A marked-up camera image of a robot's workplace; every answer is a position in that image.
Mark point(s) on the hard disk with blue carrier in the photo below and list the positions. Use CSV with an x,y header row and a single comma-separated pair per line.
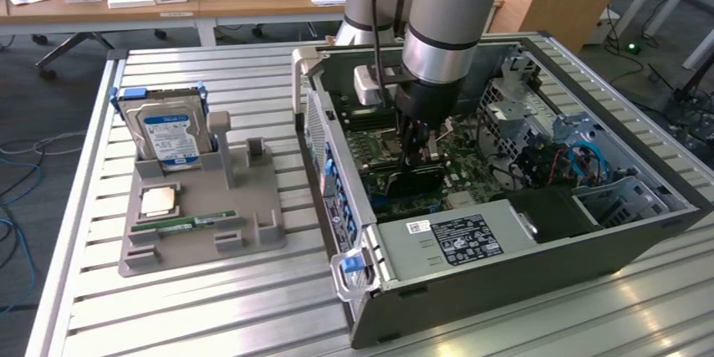
x,y
168,135

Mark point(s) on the white table frame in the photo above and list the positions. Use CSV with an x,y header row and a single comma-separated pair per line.
x,y
699,52

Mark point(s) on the grey parts rack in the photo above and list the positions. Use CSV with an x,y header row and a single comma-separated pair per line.
x,y
206,202

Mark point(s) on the silver drive cage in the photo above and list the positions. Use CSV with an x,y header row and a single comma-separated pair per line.
x,y
513,123

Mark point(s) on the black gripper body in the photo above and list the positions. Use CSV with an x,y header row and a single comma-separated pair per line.
x,y
429,100

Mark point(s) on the black chair base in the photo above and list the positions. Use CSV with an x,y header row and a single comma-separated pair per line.
x,y
47,72

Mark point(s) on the CPU with copper lid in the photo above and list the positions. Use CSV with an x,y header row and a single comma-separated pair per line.
x,y
157,202

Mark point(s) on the CPU socket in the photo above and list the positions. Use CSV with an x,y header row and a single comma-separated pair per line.
x,y
388,144

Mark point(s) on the grey power supply unit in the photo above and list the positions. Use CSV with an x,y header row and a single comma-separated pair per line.
x,y
402,252

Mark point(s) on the black device green light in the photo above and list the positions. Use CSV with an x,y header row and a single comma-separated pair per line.
x,y
632,47

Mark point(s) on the blue case release latch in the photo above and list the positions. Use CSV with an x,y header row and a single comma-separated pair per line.
x,y
350,267

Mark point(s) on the silver disk bay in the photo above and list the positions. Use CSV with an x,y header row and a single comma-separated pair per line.
x,y
625,202

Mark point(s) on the white flat box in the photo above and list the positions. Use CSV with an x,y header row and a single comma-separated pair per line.
x,y
132,2

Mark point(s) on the open black PC case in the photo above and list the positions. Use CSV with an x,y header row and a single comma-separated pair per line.
x,y
503,298

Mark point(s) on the silver chipset heatsink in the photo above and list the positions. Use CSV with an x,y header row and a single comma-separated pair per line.
x,y
461,200

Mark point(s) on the green RAM stick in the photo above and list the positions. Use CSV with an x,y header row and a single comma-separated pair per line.
x,y
185,222

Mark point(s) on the wooden desk white frame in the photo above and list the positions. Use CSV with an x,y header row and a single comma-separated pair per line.
x,y
268,1
57,14

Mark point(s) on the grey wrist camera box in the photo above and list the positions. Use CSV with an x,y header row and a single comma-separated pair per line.
x,y
369,85

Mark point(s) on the open metal socket cover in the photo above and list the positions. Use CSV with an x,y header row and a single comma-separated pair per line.
x,y
434,148

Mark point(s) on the white box red button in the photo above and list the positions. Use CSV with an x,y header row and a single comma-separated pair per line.
x,y
608,27

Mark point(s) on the graphics card with metal bracket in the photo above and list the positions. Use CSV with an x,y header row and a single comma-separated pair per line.
x,y
416,185

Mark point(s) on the green motherboard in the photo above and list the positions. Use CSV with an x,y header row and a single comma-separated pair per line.
x,y
469,169

